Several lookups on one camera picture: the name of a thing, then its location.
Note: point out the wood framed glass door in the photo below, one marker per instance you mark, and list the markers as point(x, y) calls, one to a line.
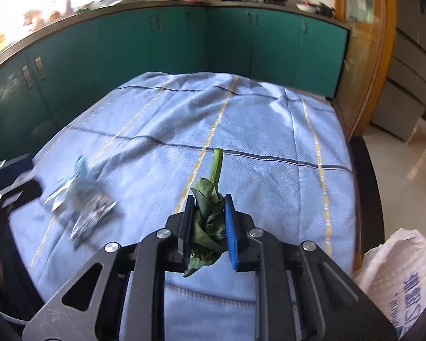
point(362, 42)

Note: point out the dark green lidded pot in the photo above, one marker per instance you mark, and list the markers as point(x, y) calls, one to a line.
point(325, 10)

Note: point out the white printed bin liner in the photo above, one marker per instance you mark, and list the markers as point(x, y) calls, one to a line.
point(401, 270)

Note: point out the light blue checked cloth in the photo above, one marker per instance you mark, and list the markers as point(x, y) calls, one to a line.
point(262, 191)

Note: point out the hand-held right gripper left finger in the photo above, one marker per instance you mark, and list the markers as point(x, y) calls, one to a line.
point(184, 234)

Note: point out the green leaf vegetable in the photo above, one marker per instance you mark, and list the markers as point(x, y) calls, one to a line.
point(207, 216)

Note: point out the silver refrigerator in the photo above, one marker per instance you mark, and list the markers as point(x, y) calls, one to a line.
point(404, 85)

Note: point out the white bowl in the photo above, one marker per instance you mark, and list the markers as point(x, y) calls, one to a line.
point(305, 7)

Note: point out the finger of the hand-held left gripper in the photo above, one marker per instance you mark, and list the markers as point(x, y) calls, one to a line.
point(10, 167)
point(21, 191)

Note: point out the teal lower kitchen cabinets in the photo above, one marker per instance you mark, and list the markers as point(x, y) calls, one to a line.
point(269, 49)

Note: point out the teal printed plastic packet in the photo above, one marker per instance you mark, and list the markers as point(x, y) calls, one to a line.
point(92, 213)

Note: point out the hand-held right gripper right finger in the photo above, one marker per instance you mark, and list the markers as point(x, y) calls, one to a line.
point(231, 241)

